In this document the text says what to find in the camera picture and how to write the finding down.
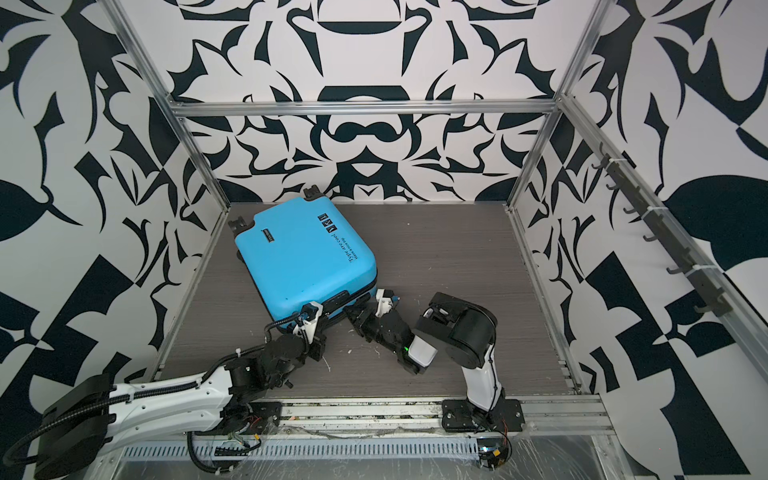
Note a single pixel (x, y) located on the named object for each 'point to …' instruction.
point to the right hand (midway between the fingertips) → (343, 310)
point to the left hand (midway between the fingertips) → (328, 316)
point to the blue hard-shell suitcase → (304, 252)
